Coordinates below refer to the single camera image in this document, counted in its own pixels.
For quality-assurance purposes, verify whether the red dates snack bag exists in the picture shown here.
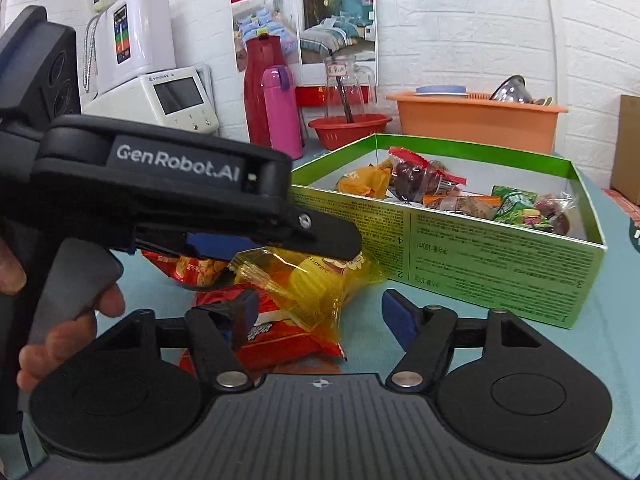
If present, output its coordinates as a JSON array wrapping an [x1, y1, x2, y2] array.
[[388, 146, 466, 204]]

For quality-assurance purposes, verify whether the orange clear nut packet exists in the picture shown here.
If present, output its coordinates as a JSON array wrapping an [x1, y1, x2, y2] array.
[[422, 195, 501, 220]]

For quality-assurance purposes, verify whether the green snack packet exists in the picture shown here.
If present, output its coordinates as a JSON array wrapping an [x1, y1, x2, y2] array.
[[491, 185, 550, 230]]

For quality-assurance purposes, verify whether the person's left hand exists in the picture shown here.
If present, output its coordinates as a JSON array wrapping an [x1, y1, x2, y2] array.
[[0, 236, 127, 395]]

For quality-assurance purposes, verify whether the red snack packet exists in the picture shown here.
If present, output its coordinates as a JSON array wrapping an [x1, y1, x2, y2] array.
[[142, 250, 228, 289]]

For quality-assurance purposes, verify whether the yellow cellophane snack bag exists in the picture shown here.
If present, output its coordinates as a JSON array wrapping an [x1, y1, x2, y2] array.
[[230, 247, 386, 344]]

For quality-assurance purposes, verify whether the large red snack bag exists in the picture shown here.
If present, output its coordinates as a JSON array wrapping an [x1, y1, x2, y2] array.
[[178, 282, 350, 378]]

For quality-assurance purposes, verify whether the yellow chips bag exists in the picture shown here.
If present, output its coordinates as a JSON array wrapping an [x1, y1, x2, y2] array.
[[335, 165, 390, 200]]

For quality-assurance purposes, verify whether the red plastic basin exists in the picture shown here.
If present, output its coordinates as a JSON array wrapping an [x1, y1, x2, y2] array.
[[308, 114, 393, 151]]

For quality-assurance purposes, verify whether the green cardboard box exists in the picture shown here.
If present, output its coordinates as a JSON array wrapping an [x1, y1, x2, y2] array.
[[292, 134, 606, 328]]

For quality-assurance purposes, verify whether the white screen appliance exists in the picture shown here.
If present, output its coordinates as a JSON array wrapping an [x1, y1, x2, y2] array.
[[82, 67, 219, 134]]

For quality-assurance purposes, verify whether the glass pitcher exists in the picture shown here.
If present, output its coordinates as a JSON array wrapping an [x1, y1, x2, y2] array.
[[324, 55, 378, 124]]

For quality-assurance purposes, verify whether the white water purifier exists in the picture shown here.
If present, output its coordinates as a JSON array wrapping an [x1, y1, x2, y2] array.
[[94, 0, 177, 94]]

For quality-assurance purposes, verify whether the pink thermos bottle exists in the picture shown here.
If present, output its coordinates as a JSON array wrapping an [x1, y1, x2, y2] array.
[[262, 65, 303, 160]]

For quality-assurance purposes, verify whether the blue lidded tin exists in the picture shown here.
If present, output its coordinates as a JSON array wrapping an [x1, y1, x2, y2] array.
[[416, 84, 466, 96]]

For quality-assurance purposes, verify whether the orange plastic tub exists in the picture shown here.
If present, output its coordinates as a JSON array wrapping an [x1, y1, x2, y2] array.
[[387, 91, 567, 154]]

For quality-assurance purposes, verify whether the red thermos jug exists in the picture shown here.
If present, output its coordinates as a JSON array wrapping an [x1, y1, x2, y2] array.
[[244, 34, 285, 148]]

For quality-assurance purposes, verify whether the bedding poster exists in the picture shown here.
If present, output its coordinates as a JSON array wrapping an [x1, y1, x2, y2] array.
[[298, 0, 378, 65]]

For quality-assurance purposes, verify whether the brown cardboard box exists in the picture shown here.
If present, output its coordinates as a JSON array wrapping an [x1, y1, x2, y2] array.
[[611, 94, 640, 205]]

